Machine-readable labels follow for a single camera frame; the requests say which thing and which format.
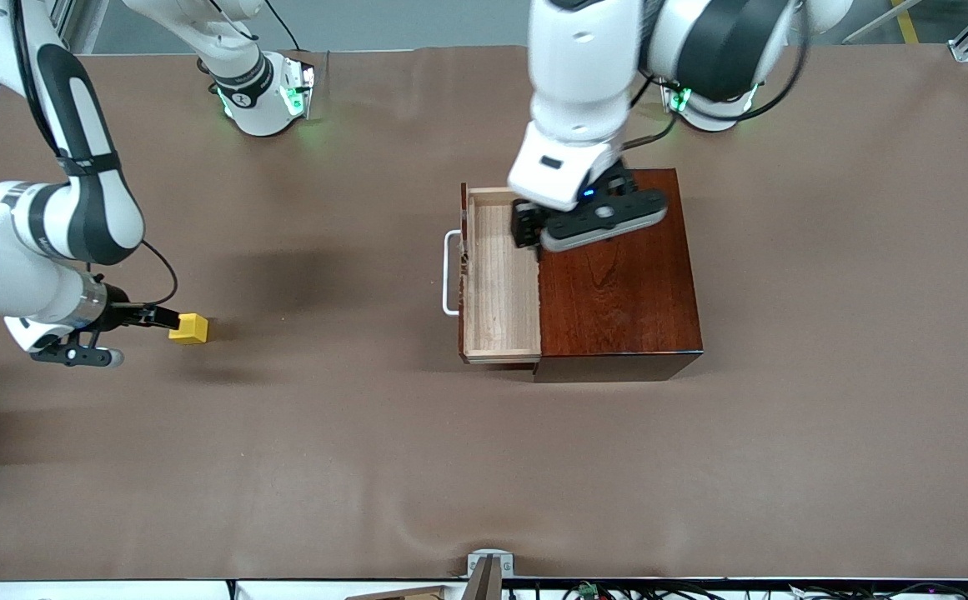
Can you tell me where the yellow wooden block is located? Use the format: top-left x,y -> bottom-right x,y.
168,313 -> 209,346

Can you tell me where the light wooden drawer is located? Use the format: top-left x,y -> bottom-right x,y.
442,183 -> 543,366

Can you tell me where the dark brown wooden cabinet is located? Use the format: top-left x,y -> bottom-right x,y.
534,167 -> 705,384

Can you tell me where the brown table mat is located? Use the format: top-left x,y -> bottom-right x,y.
0,43 -> 968,582

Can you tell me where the grey slanted metal bar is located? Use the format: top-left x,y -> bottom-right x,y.
842,0 -> 923,45

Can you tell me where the grey metal strut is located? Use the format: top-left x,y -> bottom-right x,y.
460,556 -> 504,600

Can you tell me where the tan wooden board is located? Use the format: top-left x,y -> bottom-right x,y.
346,586 -> 444,600

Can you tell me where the black base cable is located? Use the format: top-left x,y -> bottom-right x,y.
263,0 -> 303,55

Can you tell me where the silver metal clamp bracket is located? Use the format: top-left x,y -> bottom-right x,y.
467,550 -> 515,579

